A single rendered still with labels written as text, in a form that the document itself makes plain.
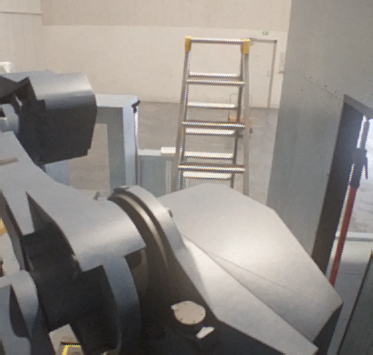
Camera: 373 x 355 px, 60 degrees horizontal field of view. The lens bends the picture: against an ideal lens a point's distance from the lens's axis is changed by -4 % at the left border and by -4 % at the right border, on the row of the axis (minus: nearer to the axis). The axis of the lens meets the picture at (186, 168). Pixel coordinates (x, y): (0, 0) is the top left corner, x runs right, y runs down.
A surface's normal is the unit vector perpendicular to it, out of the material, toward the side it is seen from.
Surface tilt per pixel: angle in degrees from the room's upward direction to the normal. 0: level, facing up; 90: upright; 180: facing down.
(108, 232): 21
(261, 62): 90
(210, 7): 90
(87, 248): 28
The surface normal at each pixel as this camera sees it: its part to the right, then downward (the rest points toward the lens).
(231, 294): 0.29, -0.70
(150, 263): 0.52, -0.28
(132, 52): -0.10, 0.38
